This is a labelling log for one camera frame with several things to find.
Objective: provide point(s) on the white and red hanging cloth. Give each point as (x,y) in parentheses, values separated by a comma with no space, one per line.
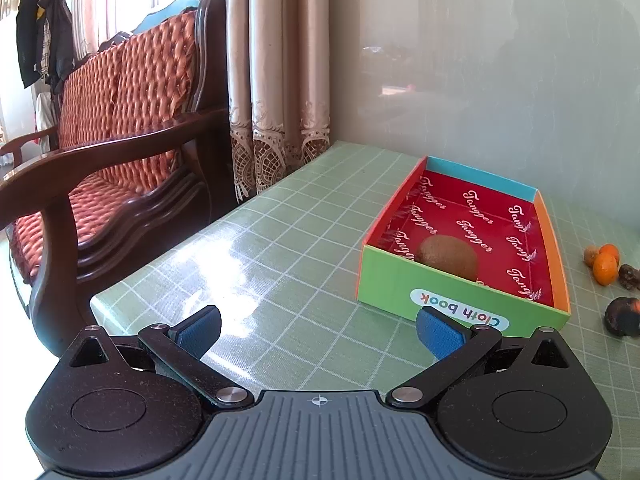
(46,120)

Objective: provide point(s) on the sheer pink curtain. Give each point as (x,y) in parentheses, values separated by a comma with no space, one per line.
(95,5)

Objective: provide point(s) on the small dark brown fruit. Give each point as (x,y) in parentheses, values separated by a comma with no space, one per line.
(628,278)

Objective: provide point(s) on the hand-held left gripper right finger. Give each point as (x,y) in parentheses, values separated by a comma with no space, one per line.
(440,333)

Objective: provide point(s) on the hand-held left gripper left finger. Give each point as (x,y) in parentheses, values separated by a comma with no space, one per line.
(200,331)

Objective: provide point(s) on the brown kiwi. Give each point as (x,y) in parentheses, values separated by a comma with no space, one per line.
(447,256)

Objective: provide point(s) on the small tan longan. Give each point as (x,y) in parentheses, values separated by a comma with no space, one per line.
(590,255)

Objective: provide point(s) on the wooden sofa with red cushions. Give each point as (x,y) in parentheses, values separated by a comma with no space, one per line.
(125,90)

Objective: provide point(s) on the dark brown round fruit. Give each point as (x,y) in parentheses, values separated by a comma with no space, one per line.
(619,319)

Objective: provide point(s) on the dark hanging jacket yellow trim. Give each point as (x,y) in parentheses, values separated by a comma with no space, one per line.
(57,35)

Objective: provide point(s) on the colourful cardboard box red inside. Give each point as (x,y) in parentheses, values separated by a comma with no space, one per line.
(450,210)

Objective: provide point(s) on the orange mandarin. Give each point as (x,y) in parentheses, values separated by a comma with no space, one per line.
(610,250)
(605,270)

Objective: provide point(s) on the beige patterned curtain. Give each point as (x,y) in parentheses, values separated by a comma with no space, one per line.
(275,60)

